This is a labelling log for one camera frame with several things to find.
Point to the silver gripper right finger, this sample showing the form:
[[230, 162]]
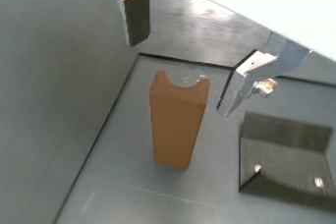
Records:
[[251, 76]]

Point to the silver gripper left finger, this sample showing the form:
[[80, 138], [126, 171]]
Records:
[[135, 11]]

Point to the dark grey curved fixture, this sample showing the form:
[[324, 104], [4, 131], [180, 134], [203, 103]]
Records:
[[283, 161]]

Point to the brown arch block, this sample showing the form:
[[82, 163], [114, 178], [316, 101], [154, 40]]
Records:
[[178, 109]]

